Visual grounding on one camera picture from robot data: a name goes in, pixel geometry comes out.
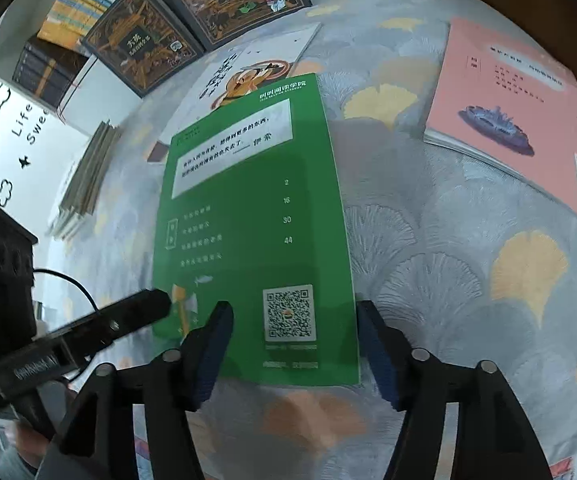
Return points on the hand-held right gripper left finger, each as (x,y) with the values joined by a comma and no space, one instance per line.
(216,355)

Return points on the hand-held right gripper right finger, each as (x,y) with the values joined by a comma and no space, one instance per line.
(376,355)

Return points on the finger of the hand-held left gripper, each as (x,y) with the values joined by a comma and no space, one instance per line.
(128,315)

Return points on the green book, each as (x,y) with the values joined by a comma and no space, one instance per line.
(248,230)

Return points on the stack of thin books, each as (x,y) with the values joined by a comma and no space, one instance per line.
(86,180)

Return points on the white book with figure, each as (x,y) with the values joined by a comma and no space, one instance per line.
(228,75)

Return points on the person's left forearm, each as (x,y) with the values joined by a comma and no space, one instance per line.
(43,470)

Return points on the row of shelved books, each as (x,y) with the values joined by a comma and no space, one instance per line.
(103,90)

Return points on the row of colourful books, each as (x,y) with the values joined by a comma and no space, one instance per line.
(86,5)

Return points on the person's left hand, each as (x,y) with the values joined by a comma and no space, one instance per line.
(22,440)

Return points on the ginkgo patterned tablecloth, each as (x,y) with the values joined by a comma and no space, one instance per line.
(443,285)

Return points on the pink book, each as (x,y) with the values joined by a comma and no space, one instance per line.
(508,110)

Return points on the brown wooden furniture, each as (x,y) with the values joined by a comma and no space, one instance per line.
(528,10)

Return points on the black star wall decal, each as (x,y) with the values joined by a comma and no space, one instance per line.
(25,161)

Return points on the black lettering wall decal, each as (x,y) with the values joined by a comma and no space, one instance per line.
(28,122)

